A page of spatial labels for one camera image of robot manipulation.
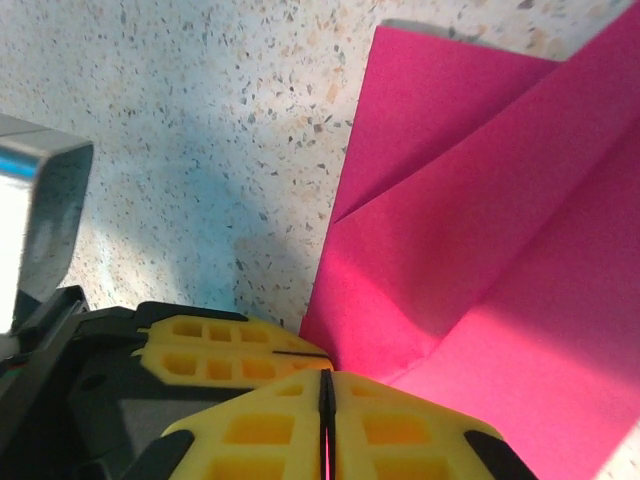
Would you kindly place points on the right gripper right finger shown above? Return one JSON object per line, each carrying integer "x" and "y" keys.
{"x": 400, "y": 440}

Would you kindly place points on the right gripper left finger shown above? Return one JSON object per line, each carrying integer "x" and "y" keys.
{"x": 260, "y": 440}

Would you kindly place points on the pink paper sheet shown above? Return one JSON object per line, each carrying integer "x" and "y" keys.
{"x": 475, "y": 225}

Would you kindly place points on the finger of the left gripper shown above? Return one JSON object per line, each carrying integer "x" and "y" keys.
{"x": 220, "y": 369}
{"x": 225, "y": 334}

